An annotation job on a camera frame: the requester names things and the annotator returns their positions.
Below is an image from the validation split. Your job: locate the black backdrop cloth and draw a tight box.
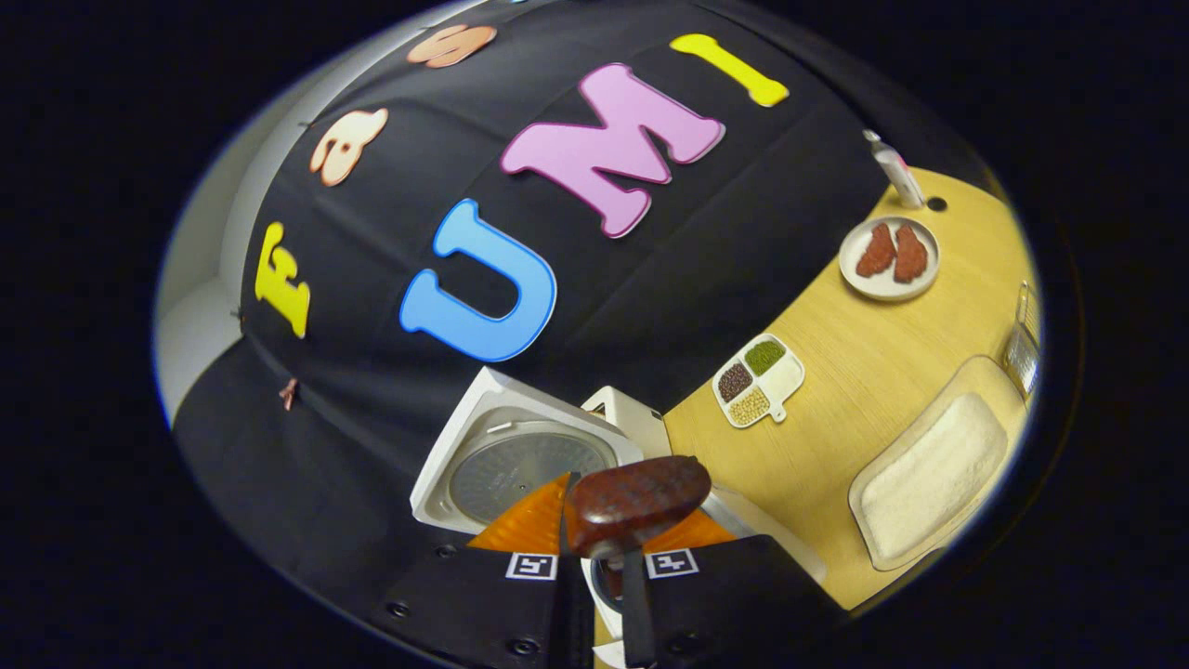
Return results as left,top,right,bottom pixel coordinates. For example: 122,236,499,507
172,0,986,642

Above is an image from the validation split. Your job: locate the brown wooden spoon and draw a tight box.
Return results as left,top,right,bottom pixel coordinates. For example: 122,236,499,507
565,455,713,668

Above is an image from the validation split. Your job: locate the white round plate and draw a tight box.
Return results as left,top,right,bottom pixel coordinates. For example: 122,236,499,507
839,216,941,302

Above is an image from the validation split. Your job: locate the metal wire chopstick holder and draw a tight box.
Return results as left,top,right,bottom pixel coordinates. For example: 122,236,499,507
1001,282,1041,396

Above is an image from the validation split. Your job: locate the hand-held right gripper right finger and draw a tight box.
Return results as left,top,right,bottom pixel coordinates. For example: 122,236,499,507
641,509,846,669

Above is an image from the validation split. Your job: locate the clear plastic container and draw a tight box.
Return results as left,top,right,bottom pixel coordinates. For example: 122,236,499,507
847,355,1032,572

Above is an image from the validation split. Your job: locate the brown meat piece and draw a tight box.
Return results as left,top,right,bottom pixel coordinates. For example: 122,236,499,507
856,223,898,278
894,223,929,283

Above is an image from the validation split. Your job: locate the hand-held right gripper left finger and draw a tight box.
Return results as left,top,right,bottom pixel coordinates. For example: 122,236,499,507
385,472,595,669

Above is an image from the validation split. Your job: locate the white rice cooker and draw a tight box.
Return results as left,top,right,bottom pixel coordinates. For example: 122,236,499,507
411,366,828,669

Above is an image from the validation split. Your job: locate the white divided bean dish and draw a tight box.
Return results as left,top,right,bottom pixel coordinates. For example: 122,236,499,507
712,333,806,429

